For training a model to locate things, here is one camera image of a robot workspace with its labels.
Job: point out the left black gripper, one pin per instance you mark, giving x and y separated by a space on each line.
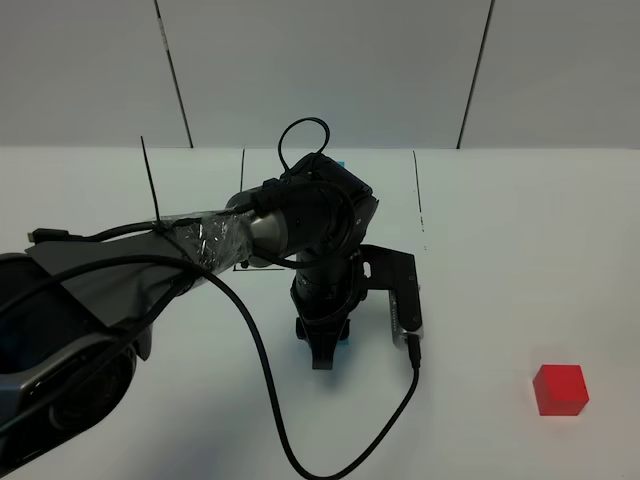
324 297

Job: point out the red cube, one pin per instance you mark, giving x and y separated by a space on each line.
560 390

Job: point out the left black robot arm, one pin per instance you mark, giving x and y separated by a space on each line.
77 311

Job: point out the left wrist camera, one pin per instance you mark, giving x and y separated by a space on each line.
395 272

